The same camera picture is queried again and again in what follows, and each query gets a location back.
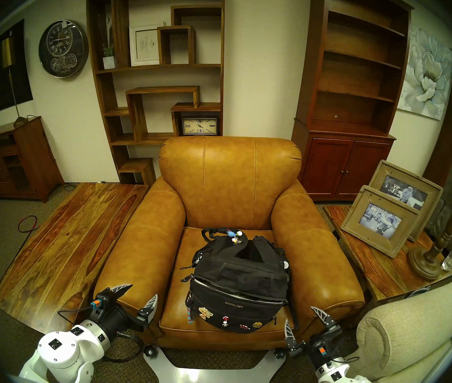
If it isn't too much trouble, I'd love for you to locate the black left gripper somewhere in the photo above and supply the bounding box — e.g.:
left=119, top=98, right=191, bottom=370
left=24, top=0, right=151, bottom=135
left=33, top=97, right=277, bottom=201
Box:
left=89, top=284, right=158, bottom=336

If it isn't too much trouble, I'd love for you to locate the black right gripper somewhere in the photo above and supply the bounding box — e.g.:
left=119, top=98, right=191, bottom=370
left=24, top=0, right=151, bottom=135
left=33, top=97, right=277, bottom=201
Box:
left=284, top=306, right=345, bottom=369

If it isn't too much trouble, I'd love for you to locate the black backpack with pins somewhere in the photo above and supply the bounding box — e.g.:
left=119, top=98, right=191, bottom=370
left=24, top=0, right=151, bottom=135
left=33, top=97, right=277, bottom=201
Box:
left=180, top=227, right=295, bottom=334

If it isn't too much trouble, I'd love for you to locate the striped wooden coffee table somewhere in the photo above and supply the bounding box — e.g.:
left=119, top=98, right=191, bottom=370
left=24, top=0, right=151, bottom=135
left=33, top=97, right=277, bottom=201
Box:
left=0, top=182, right=149, bottom=334

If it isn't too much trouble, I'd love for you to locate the rustic wooden side table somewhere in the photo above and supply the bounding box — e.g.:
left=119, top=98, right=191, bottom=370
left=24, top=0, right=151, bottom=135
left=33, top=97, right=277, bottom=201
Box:
left=322, top=204, right=452, bottom=303

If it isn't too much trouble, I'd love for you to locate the beige fabric armchair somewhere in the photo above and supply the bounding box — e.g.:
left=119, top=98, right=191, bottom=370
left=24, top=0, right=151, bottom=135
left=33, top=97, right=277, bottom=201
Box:
left=346, top=271, right=452, bottom=383

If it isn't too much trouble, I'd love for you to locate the wooden lamp base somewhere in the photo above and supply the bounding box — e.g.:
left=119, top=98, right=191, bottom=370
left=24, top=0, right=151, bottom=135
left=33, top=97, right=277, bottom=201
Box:
left=408, top=175, right=452, bottom=282

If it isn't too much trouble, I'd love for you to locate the tan leather armchair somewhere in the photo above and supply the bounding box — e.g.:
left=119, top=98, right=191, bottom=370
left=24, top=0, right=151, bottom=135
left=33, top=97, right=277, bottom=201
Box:
left=92, top=136, right=366, bottom=351

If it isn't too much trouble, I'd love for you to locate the cherry wood bookcase hutch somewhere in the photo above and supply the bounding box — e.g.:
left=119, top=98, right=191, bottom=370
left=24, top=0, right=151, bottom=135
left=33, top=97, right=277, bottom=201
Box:
left=291, top=0, right=415, bottom=202

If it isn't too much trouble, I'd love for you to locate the reddish wooden sideboard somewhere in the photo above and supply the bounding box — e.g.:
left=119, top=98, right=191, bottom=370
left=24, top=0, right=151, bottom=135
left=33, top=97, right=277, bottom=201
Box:
left=0, top=116, right=64, bottom=203

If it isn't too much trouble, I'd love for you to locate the geometric open wooden shelf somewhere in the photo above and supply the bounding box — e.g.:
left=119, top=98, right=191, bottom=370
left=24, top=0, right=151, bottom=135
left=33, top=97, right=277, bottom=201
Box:
left=86, top=0, right=226, bottom=186

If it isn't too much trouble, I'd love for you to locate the rectangular mantel clock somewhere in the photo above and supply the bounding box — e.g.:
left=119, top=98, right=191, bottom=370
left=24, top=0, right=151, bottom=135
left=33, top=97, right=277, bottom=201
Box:
left=181, top=116, right=218, bottom=136

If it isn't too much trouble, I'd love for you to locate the small potted plant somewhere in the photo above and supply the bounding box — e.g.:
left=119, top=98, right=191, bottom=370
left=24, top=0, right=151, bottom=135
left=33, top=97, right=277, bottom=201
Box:
left=98, top=15, right=117, bottom=70

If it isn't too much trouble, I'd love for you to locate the white framed certificate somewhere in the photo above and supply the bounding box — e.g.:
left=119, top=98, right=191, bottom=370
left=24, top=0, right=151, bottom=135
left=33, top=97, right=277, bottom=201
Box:
left=129, top=22, right=167, bottom=67

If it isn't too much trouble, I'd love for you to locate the gold shade brass lamp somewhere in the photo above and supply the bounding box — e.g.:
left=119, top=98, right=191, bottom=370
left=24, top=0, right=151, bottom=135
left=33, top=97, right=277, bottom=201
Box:
left=1, top=36, right=29, bottom=128

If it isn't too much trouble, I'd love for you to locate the white flower canvas painting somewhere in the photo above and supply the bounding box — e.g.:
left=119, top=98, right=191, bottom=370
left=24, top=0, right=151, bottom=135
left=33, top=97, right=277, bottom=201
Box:
left=397, top=24, right=452, bottom=121

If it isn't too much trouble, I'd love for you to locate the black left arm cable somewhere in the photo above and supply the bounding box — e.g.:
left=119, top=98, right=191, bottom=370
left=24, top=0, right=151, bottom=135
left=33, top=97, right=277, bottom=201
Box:
left=57, top=304, right=145, bottom=363

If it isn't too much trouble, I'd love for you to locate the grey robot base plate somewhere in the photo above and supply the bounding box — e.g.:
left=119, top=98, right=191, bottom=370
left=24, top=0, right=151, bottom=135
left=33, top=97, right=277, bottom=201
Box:
left=143, top=346, right=287, bottom=383

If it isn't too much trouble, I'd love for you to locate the red floor cable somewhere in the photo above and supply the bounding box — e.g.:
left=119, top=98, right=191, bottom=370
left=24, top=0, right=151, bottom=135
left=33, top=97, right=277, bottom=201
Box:
left=17, top=215, right=41, bottom=234

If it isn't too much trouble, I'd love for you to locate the small weathered wood picture frame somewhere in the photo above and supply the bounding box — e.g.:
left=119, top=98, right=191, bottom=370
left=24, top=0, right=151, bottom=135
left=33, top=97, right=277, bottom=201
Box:
left=340, top=185, right=421, bottom=259

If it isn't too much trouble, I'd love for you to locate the large weathered wood picture frame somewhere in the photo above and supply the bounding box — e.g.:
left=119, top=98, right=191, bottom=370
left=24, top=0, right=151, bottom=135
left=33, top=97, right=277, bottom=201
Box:
left=368, top=160, right=444, bottom=243

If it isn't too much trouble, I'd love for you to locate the round black wall clock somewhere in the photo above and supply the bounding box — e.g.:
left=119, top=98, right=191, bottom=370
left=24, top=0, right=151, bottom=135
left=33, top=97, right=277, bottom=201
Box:
left=38, top=20, right=89, bottom=79

